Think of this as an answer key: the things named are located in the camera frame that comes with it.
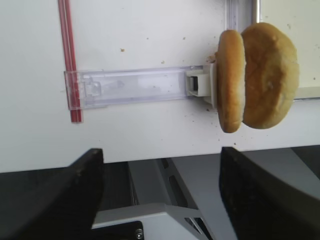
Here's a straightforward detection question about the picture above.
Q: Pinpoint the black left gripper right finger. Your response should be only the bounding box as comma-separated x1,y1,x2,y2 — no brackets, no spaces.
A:
219,147,320,240

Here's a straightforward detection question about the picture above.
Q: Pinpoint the left red straw rail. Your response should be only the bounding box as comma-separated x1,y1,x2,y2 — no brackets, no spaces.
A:
57,0,83,124

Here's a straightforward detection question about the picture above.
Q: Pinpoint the plain bun half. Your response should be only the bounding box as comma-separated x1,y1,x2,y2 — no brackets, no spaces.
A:
216,30,246,133
241,22,300,129

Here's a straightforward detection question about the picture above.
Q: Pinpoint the clear pusher track lower left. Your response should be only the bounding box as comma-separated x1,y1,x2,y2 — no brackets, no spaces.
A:
64,63,217,110

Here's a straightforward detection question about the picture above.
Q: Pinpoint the grey robot base frame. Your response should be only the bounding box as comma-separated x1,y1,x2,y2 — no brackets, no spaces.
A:
91,147,320,240

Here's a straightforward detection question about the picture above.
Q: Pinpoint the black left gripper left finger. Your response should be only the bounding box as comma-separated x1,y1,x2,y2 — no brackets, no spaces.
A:
0,148,104,240

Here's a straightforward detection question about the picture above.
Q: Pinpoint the clear divider strip left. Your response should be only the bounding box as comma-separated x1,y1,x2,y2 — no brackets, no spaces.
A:
224,0,255,33

